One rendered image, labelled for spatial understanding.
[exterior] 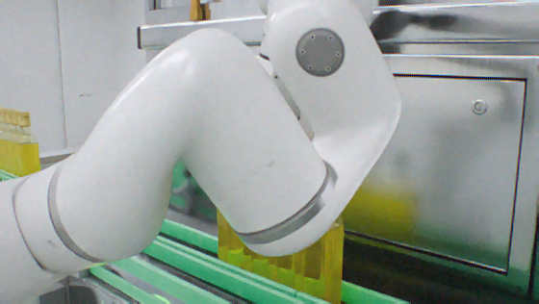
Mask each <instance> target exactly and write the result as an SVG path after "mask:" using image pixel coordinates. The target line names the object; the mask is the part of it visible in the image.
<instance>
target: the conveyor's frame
mask: <svg viewBox="0 0 539 304"><path fill-rule="evenodd" d="M87 277H89V279H87V281H84V280H82V279H79V278H77V277H75V276H74V275H73V274H71V275H69V276H68V280H69V290H70V301H71V304H113V301H114V302H115V303H117V304H137V303H135V302H133V301H132V300H130V299H128V298H127V297H125V296H124V295H123V294H121V293H119V292H117V291H113V290H112V289H111V288H109V287H108V286H106V285H104V284H102V283H101V282H99V281H98V280H97V279H95V278H93V277H91V276H90V275H89V276H87Z"/></svg>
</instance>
